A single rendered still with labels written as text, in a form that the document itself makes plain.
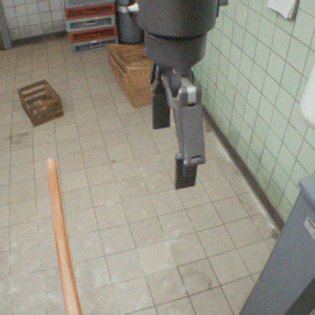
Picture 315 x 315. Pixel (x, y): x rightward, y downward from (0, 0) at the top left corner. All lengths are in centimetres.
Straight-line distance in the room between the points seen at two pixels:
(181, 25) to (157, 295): 176
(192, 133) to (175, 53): 9
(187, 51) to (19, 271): 197
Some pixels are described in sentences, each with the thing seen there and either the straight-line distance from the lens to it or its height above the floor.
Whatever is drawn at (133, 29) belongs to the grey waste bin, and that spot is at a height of 19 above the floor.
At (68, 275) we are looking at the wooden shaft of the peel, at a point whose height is 120.
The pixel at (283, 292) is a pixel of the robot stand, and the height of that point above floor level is 77.
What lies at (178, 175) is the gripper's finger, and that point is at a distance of 46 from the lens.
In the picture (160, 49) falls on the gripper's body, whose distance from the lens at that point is 39.
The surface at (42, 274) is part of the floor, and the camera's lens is 216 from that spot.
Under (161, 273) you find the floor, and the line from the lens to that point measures 205.
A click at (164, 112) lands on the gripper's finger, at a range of 56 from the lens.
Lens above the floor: 183
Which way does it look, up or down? 43 degrees down
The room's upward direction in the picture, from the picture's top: straight up
